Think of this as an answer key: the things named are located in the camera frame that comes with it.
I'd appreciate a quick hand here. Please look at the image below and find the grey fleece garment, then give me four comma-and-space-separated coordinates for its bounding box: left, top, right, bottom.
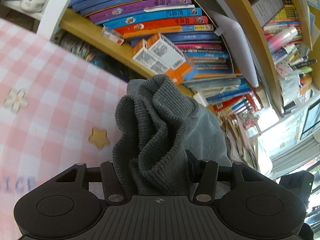
113, 75, 231, 197

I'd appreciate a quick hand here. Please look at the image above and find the pile of papers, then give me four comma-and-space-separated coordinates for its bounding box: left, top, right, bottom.
217, 113, 260, 172

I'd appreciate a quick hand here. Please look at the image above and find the pink checkered table mat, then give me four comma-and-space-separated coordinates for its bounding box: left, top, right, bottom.
1, 20, 127, 239

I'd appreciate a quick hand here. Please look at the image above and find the orange white carton box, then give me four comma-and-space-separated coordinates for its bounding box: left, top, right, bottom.
132, 33, 198, 85

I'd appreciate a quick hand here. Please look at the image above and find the wooden bookshelf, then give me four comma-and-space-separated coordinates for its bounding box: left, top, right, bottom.
60, 0, 312, 115

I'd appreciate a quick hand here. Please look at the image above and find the white flat tablet device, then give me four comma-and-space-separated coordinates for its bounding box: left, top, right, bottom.
207, 10, 259, 88

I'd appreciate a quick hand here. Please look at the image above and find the red orange book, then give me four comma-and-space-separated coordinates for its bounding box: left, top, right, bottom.
115, 16, 208, 34

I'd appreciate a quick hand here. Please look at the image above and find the purple book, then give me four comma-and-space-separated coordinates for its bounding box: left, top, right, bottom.
88, 0, 191, 23

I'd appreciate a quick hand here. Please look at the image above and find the white shelf post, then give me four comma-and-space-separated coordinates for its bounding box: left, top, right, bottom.
36, 0, 71, 41

